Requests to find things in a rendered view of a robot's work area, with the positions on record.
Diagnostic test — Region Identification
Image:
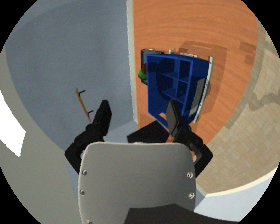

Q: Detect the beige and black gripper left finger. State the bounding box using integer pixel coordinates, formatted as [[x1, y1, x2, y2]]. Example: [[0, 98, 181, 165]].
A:
[[65, 100, 112, 174]]

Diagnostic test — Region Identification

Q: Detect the blue plastic crate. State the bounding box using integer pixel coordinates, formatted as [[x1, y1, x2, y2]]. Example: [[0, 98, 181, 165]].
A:
[[146, 54, 210, 129]]

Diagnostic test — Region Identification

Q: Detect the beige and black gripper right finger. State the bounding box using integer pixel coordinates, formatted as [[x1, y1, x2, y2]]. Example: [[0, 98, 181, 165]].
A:
[[166, 100, 213, 178]]

